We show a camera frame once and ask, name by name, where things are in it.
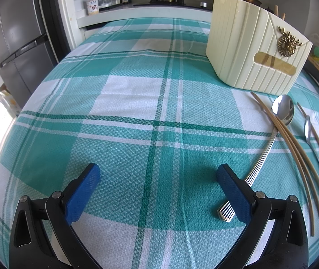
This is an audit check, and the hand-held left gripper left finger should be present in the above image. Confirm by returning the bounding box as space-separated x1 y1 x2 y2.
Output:
9 163 102 269

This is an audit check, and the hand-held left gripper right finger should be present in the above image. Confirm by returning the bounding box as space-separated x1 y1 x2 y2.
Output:
217 164 310 269

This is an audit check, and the large silver spoon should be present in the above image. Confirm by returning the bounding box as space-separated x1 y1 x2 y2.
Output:
218 95 295 223

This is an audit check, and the cream ribbed utensil holder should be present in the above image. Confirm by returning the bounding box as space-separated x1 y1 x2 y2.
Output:
206 0 314 95

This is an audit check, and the teal plaid tablecloth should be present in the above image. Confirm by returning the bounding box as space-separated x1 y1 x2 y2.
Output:
0 17 319 269

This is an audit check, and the grey refrigerator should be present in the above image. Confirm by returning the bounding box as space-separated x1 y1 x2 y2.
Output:
0 0 59 110

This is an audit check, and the white label spice jar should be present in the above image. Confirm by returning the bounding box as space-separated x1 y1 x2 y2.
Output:
86 0 100 16

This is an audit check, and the black gas cooktop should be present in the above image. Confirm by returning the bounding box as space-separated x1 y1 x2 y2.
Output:
133 0 214 9

